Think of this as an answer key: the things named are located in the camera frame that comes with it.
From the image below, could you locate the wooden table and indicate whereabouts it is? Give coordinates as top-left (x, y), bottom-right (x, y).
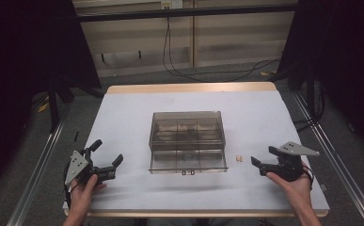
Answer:
top-left (62, 81), bottom-right (331, 218)

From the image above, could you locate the smoky transparent compartment box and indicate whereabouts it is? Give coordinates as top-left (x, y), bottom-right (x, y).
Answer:
top-left (148, 110), bottom-right (229, 175)

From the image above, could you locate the white wall socket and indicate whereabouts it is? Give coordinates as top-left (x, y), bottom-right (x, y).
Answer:
top-left (160, 0), bottom-right (184, 10)

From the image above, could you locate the metal floor rail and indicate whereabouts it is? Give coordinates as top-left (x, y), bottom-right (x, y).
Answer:
top-left (6, 105), bottom-right (71, 226)
top-left (292, 91), bottom-right (364, 226)

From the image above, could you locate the black floor cable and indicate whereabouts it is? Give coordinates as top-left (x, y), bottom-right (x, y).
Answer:
top-left (167, 16), bottom-right (281, 78)
top-left (161, 16), bottom-right (282, 83)

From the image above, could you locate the right hand-held gripper cable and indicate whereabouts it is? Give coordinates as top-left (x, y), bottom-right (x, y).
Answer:
top-left (301, 163), bottom-right (315, 190)

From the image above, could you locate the black cable bundle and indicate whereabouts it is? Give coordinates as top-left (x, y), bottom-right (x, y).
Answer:
top-left (294, 79), bottom-right (326, 132)

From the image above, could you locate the person's left hand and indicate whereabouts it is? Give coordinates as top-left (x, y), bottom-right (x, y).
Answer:
top-left (66, 174), bottom-right (107, 218)

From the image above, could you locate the black horizontal bar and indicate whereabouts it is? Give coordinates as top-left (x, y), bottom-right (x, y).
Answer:
top-left (76, 4), bottom-right (298, 24)

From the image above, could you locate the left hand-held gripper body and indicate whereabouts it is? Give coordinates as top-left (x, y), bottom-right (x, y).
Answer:
top-left (64, 148), bottom-right (118, 186)

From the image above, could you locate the person's right hand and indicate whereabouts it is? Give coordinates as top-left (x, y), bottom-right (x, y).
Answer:
top-left (265, 161), bottom-right (315, 217)

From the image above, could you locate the black curtain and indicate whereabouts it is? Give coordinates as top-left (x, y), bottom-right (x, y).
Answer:
top-left (0, 0), bottom-right (103, 201)
top-left (277, 0), bottom-right (364, 159)

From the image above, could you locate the white felt mat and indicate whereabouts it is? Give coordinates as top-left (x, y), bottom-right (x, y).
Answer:
top-left (62, 89), bottom-right (330, 213)

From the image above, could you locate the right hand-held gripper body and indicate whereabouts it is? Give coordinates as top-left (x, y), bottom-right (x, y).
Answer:
top-left (259, 141), bottom-right (321, 183)

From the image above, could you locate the black metal stand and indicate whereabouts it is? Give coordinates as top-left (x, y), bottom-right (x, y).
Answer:
top-left (47, 79), bottom-right (62, 134)

